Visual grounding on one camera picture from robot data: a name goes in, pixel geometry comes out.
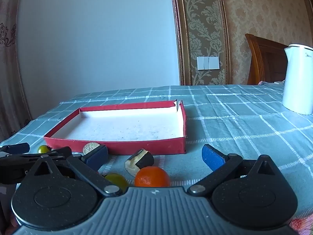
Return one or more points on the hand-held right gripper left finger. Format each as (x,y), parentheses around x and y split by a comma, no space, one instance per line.
(96,156)

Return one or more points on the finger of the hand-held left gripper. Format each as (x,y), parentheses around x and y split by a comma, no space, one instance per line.
(19,148)
(24,158)

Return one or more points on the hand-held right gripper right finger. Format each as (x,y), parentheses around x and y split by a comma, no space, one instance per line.
(210,159)

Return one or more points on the eggplant piece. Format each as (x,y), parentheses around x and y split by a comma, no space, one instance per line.
(90,147)
(139,165)

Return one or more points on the green tomato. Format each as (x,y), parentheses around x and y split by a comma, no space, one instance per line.
(118,180)
(43,149)

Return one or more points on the red cardboard box tray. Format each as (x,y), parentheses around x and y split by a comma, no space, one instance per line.
(122,127)

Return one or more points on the orange tangerine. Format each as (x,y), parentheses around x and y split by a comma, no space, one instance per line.
(151,177)

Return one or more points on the green plaid tablecloth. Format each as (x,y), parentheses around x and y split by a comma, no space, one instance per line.
(244,127)

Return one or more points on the patterned curtain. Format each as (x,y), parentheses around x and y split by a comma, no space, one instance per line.
(9,78)

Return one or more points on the crumpled pale cloth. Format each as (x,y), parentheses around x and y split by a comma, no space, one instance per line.
(264,82)

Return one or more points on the wooden headboard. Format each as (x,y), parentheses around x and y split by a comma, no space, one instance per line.
(266,61)

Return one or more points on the pink cloth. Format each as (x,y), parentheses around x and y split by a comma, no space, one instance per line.
(302,225)

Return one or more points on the white electric kettle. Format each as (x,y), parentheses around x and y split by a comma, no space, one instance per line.
(297,78)

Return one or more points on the white wall switch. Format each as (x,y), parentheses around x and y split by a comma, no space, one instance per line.
(207,63)

